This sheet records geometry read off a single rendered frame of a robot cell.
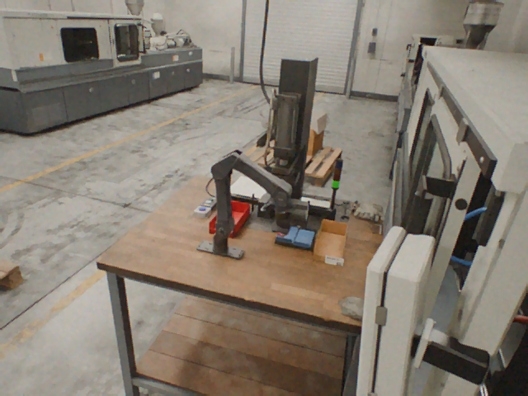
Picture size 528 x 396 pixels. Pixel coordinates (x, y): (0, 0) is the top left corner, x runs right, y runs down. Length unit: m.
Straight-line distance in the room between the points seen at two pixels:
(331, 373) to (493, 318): 1.45
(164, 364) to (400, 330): 1.56
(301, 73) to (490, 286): 1.28
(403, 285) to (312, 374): 1.48
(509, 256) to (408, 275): 0.15
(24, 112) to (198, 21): 7.04
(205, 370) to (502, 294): 1.59
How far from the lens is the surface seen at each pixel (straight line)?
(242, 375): 2.03
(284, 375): 2.05
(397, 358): 0.74
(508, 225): 0.65
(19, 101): 6.44
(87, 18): 7.25
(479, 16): 6.19
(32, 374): 2.54
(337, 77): 10.96
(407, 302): 0.66
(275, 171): 1.76
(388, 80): 10.90
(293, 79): 1.75
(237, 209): 1.92
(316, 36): 11.00
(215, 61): 12.06
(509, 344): 1.31
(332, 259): 1.60
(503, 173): 0.61
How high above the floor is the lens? 1.81
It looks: 27 degrees down
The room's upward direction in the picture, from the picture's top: 4 degrees clockwise
